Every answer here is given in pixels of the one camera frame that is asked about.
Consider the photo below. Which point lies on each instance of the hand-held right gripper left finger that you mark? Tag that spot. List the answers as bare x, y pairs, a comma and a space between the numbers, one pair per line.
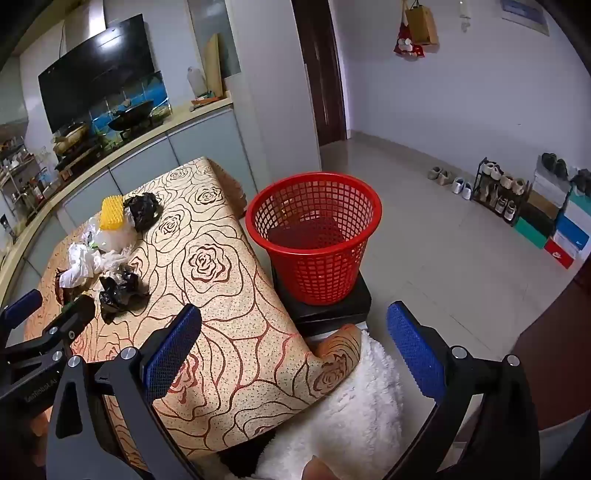
173, 353

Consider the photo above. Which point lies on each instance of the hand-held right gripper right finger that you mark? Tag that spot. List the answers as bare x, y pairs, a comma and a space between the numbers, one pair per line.
413, 350

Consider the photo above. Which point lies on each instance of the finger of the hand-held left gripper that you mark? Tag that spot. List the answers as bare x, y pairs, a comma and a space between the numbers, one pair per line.
78, 316
21, 305

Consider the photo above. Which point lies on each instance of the black plastic bag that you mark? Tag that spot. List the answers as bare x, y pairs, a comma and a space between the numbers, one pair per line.
143, 210
115, 295

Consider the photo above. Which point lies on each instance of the white tissue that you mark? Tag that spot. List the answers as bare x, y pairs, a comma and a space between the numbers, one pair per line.
81, 265

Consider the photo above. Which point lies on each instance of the clear plastic bag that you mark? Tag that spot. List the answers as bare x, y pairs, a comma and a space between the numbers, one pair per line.
111, 240

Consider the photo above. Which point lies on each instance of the red plastic mesh basket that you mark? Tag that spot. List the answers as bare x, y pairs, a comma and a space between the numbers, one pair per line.
323, 277

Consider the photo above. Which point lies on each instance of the person's right hand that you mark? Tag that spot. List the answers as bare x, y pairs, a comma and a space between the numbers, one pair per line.
321, 470

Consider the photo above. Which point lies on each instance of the white fluffy cloth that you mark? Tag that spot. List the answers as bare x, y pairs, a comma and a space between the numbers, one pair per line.
360, 415

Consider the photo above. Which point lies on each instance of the black stool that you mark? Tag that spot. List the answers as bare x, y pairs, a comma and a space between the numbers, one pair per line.
332, 314

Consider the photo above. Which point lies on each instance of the metal spice rack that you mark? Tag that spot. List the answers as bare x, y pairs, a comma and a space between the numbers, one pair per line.
18, 184

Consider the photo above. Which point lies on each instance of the dark brown wooden furniture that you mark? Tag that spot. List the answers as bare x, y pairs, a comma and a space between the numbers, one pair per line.
554, 360

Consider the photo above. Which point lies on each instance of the kitchen counter with grey cabinets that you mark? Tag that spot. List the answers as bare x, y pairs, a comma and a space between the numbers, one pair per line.
138, 166

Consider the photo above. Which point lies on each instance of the black gas stove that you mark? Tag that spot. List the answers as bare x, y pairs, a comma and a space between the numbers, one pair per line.
92, 150

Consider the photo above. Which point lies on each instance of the white shoe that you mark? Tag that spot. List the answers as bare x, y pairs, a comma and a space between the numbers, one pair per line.
457, 185
467, 190

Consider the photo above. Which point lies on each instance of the beige slipper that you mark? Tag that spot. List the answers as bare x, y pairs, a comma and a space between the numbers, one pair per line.
435, 174
447, 177

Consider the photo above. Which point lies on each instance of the brass coloured pan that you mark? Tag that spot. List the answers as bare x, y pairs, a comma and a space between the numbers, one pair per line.
71, 136

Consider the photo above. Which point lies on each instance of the black shoe rack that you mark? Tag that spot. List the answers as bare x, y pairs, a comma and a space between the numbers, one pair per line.
521, 207

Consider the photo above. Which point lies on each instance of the group of pale shoes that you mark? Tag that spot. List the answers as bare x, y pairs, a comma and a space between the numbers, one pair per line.
505, 182

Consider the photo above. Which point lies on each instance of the stack of shoe boxes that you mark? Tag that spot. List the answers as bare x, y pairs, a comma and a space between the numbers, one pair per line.
563, 221

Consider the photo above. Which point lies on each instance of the black wok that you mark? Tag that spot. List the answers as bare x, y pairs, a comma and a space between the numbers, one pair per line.
131, 115

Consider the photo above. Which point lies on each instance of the dark shoe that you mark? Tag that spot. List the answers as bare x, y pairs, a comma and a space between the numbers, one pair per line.
548, 161
561, 168

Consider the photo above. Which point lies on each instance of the grey shoe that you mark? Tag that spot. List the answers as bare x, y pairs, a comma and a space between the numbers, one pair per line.
585, 182
575, 180

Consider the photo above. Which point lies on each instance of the black range hood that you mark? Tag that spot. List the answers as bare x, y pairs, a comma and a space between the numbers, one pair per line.
92, 69

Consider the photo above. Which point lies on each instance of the orange kitchen tool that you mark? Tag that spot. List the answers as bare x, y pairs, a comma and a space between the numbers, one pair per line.
207, 101

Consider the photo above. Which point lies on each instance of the clear plastic bottle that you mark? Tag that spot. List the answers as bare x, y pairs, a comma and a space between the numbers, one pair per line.
196, 83

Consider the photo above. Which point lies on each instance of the wooden cutting board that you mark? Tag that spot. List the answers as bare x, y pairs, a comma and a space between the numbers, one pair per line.
214, 69

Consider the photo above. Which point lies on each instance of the dark brown door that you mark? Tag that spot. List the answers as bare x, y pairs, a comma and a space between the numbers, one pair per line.
323, 69

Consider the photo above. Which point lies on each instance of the red hanging cloth bag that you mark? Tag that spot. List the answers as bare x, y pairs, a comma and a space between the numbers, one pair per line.
406, 48

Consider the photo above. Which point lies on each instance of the frosted glass panel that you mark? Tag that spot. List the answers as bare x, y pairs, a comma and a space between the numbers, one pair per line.
212, 23

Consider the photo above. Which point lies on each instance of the brown paper bag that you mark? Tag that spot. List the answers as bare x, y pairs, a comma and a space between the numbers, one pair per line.
422, 25

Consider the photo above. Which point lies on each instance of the white intercom handset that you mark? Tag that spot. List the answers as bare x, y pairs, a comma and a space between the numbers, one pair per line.
464, 14

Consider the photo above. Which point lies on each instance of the grey wall cabinet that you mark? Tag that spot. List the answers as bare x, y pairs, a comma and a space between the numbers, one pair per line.
11, 101

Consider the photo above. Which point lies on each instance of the grey wall panel box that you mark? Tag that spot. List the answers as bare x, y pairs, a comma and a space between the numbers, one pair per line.
526, 14

